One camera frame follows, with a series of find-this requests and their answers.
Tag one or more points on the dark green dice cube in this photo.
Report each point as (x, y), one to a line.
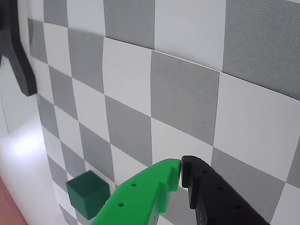
(87, 194)

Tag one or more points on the beige round plate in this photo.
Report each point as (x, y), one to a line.
(7, 206)

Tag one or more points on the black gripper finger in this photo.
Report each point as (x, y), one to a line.
(215, 199)

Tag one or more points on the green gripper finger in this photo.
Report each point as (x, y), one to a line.
(138, 199)

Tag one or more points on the grey white checkerboard mat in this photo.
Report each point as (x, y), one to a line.
(182, 93)

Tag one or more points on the dark grey angular bracket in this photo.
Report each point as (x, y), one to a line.
(21, 70)

